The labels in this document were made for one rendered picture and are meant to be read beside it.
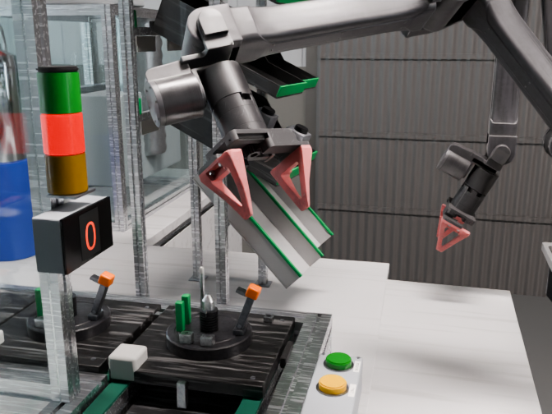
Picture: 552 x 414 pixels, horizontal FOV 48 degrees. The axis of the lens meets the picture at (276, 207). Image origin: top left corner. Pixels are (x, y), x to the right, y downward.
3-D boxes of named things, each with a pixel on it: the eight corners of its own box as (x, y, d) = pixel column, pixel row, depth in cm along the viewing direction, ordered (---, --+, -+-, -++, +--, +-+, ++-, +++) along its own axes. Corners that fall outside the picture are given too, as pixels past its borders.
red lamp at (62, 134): (92, 149, 81) (89, 111, 79) (71, 156, 76) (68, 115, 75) (57, 148, 82) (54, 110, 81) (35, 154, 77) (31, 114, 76)
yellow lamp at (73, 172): (95, 187, 82) (92, 150, 81) (75, 195, 77) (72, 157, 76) (61, 185, 83) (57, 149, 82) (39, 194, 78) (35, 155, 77)
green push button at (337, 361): (352, 364, 99) (352, 352, 98) (349, 377, 95) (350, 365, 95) (327, 361, 100) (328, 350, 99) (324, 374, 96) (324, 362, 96)
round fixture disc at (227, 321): (261, 326, 108) (260, 315, 108) (238, 365, 95) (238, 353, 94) (184, 318, 111) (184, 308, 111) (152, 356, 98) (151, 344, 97)
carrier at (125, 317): (162, 314, 118) (158, 250, 115) (99, 379, 95) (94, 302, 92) (46, 302, 123) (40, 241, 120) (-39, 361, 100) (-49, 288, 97)
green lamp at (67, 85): (89, 110, 79) (86, 71, 78) (68, 114, 75) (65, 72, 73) (54, 109, 81) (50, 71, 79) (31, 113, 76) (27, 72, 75)
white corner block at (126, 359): (149, 368, 98) (148, 345, 97) (136, 384, 94) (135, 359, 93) (121, 365, 99) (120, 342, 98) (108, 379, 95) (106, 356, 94)
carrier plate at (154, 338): (295, 327, 112) (295, 315, 112) (263, 399, 90) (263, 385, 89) (169, 315, 117) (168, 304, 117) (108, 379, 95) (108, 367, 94)
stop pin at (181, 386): (188, 404, 93) (187, 379, 92) (186, 408, 92) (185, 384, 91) (180, 402, 93) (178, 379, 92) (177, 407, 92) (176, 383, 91)
